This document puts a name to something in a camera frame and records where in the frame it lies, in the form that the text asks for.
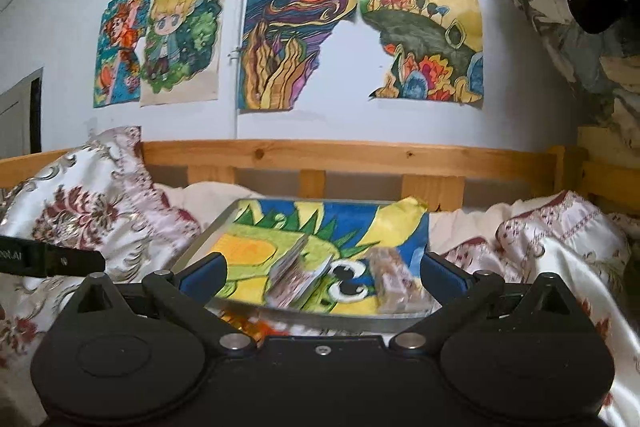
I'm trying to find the white red-print snack packet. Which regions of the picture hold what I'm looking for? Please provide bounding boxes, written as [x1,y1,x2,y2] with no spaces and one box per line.
[264,234,333,309]

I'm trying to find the wooden bed headboard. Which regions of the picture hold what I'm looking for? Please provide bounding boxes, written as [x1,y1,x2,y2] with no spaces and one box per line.
[0,127,640,214]

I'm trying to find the white wall pipe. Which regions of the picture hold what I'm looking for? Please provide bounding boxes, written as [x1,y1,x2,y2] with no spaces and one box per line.
[231,0,250,142]

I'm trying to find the colourful dragon drawing sheet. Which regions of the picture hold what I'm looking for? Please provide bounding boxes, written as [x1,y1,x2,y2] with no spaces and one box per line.
[200,196,432,315]

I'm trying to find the floral satin blanket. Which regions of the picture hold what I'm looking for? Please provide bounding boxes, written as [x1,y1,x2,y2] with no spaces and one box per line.
[0,232,640,427]

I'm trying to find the clear brown snack packet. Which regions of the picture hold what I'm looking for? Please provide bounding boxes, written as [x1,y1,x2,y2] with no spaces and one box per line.
[367,246,433,314]

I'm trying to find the orange-haired figure tall drawing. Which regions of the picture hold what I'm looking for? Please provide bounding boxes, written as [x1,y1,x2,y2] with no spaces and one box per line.
[92,0,155,108]

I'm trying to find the leaf-print curtain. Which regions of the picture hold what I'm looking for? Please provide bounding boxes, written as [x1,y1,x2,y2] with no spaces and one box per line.
[471,0,640,144]

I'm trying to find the grey metal tray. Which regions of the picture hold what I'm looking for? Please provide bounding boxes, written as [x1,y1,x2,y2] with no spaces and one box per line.
[170,196,433,321]

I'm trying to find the floral pillow with pink trim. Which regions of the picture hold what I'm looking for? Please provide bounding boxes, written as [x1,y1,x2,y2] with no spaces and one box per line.
[492,189,640,308]
[0,126,203,303]

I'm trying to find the hilly landscape drawing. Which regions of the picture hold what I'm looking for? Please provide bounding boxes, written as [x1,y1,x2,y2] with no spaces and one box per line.
[357,0,487,106]

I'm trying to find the grey door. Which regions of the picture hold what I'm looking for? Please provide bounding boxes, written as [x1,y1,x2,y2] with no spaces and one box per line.
[0,67,45,160]

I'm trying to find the blond figure drawing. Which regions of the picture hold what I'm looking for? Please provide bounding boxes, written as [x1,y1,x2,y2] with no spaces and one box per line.
[139,0,229,108]

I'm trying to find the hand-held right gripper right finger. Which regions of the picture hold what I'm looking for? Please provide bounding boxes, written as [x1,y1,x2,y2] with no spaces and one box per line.
[389,252,587,356]

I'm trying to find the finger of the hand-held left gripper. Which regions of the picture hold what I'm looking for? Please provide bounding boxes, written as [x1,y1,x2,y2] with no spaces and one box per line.
[0,234,107,279]

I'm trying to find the swirly night sky drawing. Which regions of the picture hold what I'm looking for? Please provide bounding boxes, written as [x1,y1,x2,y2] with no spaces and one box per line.
[236,0,362,112]

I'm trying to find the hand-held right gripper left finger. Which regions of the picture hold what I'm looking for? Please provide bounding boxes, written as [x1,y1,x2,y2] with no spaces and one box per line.
[56,252,257,356]

